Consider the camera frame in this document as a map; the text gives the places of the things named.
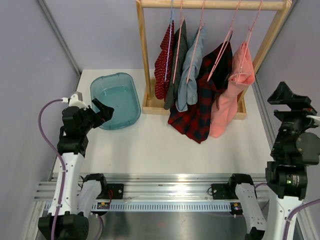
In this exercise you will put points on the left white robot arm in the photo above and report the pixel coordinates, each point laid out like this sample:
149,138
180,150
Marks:
68,215

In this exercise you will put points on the pink skirt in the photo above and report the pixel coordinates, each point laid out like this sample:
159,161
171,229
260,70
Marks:
225,106

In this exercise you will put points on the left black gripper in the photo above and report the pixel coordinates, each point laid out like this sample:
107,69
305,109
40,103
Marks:
105,114

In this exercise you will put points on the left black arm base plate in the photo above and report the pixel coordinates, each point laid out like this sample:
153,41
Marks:
115,191

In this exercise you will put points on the pink hanger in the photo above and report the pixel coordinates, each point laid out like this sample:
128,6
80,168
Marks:
225,43
243,61
182,18
201,24

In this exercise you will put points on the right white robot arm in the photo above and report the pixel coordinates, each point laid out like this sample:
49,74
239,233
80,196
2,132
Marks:
294,149

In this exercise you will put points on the blue wire hanger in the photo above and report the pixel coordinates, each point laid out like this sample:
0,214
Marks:
172,13

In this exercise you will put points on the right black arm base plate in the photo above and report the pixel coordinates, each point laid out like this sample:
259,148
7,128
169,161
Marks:
221,191

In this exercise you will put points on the wooden clothes rack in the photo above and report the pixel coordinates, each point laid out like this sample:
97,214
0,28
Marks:
153,106

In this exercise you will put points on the red plaid skirt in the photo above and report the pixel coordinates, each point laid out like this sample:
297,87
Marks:
195,122

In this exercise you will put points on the teal plastic basin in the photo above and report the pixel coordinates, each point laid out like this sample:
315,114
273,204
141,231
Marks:
117,91

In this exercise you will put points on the light blue denim skirt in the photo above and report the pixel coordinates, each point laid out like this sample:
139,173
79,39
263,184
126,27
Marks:
188,93

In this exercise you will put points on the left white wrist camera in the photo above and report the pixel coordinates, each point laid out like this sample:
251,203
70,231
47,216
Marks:
76,100

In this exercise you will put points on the red polka dot skirt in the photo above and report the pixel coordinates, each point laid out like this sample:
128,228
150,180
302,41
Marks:
161,88

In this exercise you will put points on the white slotted cable duct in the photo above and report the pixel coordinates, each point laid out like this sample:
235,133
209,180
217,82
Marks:
148,206

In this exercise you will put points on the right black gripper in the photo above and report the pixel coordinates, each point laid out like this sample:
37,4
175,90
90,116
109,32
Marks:
301,107

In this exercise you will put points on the aluminium mounting rail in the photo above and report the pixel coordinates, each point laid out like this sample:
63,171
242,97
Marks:
149,187

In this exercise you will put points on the dark grey dotted skirt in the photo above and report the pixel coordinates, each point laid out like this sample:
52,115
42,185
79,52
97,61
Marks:
172,93

